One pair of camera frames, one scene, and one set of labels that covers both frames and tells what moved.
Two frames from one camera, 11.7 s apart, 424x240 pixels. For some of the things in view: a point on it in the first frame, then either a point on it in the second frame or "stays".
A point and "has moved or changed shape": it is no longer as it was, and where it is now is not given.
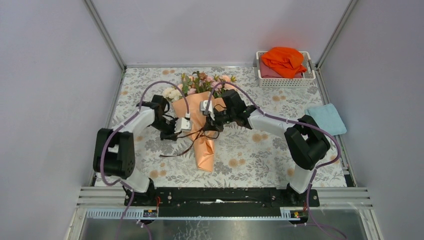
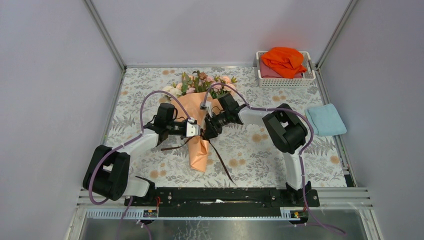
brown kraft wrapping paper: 204,141 has moved or changed shape
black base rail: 224,201 stays
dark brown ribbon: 198,132 to 211,145
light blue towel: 327,118 stays
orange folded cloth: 287,61 stays
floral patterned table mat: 247,157 stays
